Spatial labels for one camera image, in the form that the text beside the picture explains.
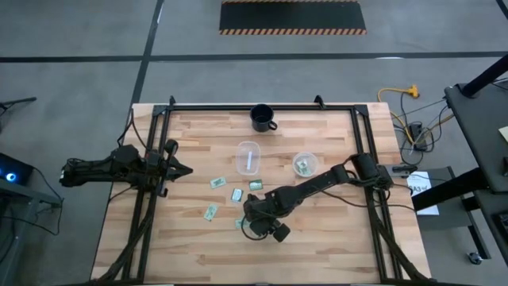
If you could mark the black side table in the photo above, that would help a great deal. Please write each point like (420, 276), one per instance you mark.
(476, 131)

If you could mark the yellow sticky note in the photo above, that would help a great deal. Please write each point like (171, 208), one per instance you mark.
(504, 134)

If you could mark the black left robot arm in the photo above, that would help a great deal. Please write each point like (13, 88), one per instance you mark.
(99, 168)

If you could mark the black stand pole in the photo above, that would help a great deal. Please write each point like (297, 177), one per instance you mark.
(486, 75)

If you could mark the black power strip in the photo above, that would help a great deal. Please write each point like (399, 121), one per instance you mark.
(416, 133)

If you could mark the black tripod leg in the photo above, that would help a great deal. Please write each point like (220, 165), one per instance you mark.
(20, 101)

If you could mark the black hazard-striped floor mat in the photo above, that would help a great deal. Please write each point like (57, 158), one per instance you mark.
(291, 16)

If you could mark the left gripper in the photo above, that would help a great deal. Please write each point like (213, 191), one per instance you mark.
(160, 171)

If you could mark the green white sachet packet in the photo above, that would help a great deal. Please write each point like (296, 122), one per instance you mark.
(306, 171)
(237, 195)
(302, 162)
(256, 184)
(218, 182)
(239, 223)
(210, 211)

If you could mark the dark enamel mug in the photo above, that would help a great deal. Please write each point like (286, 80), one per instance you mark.
(262, 119)

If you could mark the round clear plastic container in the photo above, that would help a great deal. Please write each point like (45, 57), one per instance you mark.
(313, 165)

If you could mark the black aluminium rig frame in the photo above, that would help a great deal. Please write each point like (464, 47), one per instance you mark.
(258, 107)

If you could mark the black stand beam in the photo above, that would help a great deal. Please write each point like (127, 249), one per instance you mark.
(456, 186)

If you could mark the rectangular clear plastic container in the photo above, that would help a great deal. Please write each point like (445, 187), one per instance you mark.
(242, 159)

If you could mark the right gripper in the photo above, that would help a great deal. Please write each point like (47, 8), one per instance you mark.
(262, 210)

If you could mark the caster wheel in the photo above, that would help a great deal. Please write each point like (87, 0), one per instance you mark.
(474, 258)

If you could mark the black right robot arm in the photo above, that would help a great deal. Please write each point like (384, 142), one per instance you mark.
(317, 182)

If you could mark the grey metal stand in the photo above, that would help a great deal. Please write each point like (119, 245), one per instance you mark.
(35, 196)

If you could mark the white paper sheet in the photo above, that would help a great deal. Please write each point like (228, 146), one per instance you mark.
(422, 186)

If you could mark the black device with blue light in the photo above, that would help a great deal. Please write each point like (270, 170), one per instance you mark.
(20, 171)

